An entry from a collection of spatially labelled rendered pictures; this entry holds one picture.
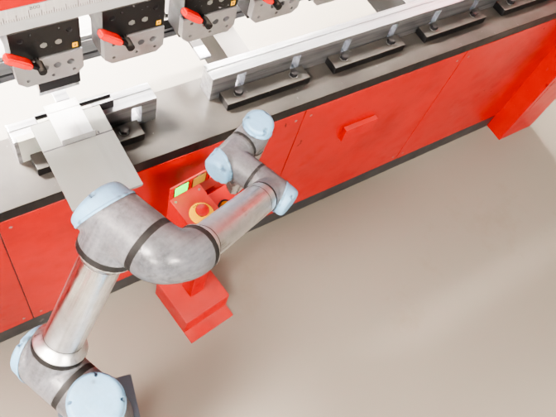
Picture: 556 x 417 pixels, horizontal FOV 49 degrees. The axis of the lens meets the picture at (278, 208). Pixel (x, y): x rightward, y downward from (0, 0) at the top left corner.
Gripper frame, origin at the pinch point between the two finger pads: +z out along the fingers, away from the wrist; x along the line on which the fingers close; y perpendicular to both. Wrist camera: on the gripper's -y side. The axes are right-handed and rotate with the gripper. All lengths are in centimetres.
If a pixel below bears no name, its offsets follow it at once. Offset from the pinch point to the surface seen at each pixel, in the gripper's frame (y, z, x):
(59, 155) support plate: 26.6, -13.9, 38.5
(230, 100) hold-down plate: 24.2, -4.5, -14.5
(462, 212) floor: -42, 81, -128
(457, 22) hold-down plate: 12, -6, -108
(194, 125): 23.4, -1.6, -1.7
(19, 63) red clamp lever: 34, -43, 42
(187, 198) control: 7.7, 6.6, 10.3
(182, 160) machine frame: 18.0, 5.1, 5.3
